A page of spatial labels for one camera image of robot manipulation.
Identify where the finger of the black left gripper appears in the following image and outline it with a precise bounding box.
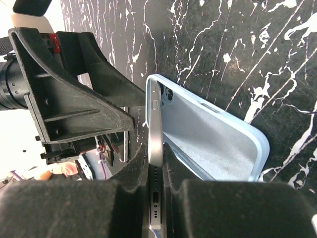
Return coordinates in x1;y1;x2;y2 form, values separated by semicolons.
56;32;146;107

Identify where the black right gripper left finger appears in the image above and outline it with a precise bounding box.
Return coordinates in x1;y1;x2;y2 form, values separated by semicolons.
0;144;149;238

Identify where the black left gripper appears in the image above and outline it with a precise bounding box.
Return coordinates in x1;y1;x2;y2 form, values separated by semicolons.
0;27;134;164

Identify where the blue phone case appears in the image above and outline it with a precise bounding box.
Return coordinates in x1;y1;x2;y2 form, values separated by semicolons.
146;74;270;181

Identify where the lilac phone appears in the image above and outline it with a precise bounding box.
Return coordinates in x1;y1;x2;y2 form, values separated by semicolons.
148;79;163;230

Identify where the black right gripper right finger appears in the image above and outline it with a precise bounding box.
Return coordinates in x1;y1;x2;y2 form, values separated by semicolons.
162;144;317;238

